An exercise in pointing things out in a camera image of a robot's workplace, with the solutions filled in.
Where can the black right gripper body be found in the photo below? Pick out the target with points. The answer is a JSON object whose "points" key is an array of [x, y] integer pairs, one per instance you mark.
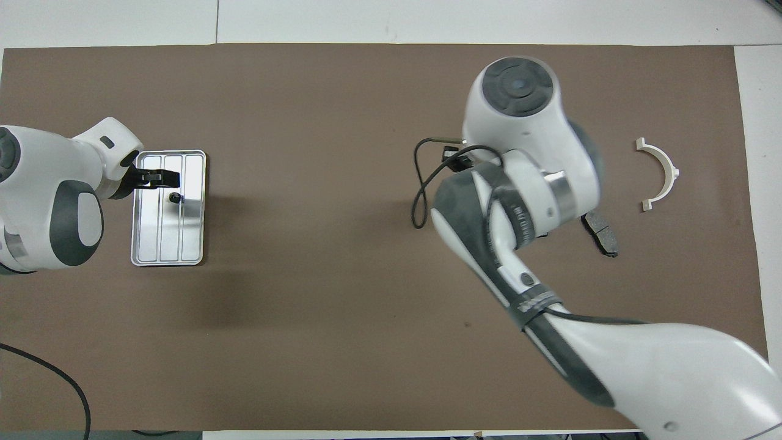
{"points": [[458, 160]]}

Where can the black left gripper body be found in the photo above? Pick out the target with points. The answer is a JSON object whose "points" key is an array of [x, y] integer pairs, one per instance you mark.
{"points": [[129, 177]]}

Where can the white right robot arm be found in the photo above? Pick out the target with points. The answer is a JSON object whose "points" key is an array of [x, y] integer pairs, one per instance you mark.
{"points": [[519, 122]]}

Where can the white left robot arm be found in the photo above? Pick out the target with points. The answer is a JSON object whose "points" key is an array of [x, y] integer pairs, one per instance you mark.
{"points": [[36, 177]]}

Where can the silver metal tray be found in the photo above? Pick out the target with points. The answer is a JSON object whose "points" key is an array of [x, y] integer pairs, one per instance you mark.
{"points": [[153, 238]]}

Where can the brown table mat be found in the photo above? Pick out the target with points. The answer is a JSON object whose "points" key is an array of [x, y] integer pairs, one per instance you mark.
{"points": [[336, 122]]}

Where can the curved dark brake pad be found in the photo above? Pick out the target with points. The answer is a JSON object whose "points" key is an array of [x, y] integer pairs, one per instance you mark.
{"points": [[605, 238]]}

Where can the white curved plastic bracket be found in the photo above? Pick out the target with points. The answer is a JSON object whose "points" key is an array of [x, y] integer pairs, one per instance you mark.
{"points": [[672, 176]]}

